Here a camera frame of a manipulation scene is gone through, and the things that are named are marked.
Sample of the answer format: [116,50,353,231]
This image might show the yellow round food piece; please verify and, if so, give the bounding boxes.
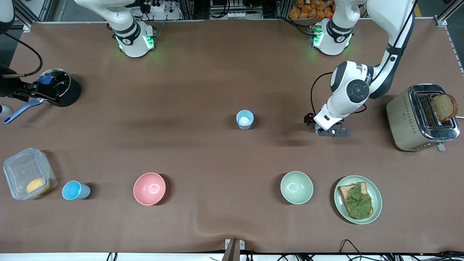
[26,178,51,195]

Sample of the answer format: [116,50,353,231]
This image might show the thin black cable loop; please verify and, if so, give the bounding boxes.
[339,239,363,261]

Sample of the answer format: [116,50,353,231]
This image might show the clear plastic food container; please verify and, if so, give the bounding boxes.
[3,147,58,201]

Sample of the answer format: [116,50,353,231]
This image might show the aluminium frame profile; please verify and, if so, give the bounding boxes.
[435,0,464,26]
[13,0,55,29]

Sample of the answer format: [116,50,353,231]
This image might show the green lettuce leaf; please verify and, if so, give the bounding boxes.
[344,182,373,219]

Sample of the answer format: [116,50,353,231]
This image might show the orange snack bags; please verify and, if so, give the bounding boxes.
[289,0,335,19]

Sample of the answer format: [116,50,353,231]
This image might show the power strip with plugs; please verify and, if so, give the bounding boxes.
[140,0,167,13]

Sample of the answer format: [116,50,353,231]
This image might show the toast slice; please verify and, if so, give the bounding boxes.
[338,182,374,220]

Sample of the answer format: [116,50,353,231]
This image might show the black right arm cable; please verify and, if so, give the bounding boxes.
[4,33,43,77]

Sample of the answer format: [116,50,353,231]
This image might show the beige chrome toaster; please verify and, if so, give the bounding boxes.
[386,84,461,152]

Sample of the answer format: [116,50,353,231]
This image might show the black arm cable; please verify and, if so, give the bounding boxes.
[304,0,417,125]
[4,33,43,77]

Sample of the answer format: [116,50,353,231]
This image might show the pink bowl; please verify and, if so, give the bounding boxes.
[133,172,166,206]

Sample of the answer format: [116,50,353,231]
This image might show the black saucepan blue handle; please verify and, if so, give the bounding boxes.
[3,69,82,125]

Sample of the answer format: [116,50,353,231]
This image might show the metal table edge bracket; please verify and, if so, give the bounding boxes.
[222,239,245,261]

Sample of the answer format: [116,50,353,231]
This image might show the pale green bowl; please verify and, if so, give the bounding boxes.
[280,171,314,205]

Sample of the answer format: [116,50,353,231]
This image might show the pale green plate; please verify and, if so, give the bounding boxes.
[333,175,383,225]

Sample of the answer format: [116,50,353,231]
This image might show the glass lid blue knob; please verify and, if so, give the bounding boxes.
[37,69,71,99]

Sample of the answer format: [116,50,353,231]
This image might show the brown bread slice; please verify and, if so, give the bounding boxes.
[431,94,459,123]

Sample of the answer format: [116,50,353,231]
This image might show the brown table cloth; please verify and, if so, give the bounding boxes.
[0,18,464,254]

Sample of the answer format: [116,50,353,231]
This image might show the blue plastic cup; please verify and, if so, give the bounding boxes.
[62,181,91,200]
[236,109,254,131]

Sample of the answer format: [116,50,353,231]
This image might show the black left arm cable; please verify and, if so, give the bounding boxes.
[304,0,417,125]

